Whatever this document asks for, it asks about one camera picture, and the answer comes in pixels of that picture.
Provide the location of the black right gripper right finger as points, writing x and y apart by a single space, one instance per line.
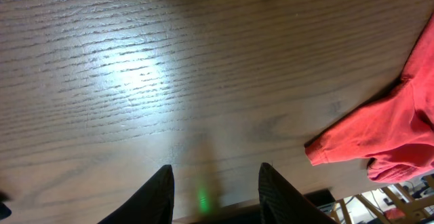
281 203

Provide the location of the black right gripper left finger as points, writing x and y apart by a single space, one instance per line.
153 203

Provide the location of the black t-shirt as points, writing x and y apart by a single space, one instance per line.
5 212

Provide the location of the red t-shirt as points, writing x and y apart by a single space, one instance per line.
395 132

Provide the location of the wooden chair frame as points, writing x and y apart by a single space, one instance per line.
400 203

